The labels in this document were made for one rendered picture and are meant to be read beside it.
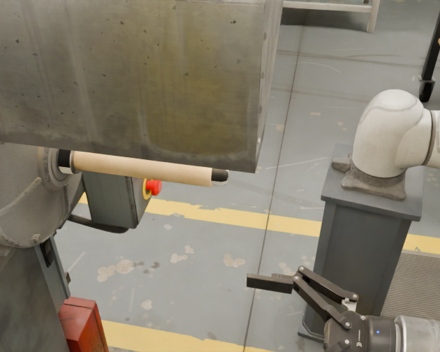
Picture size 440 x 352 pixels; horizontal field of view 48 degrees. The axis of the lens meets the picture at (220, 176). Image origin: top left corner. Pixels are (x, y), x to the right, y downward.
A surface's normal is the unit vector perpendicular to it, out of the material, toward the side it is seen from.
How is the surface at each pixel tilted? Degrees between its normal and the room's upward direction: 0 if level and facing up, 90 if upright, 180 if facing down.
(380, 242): 90
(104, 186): 90
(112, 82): 90
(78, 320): 0
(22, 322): 90
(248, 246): 0
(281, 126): 0
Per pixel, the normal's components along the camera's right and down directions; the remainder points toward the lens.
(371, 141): -0.68, 0.42
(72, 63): -0.20, 0.62
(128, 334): 0.00, -0.77
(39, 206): 0.95, 0.26
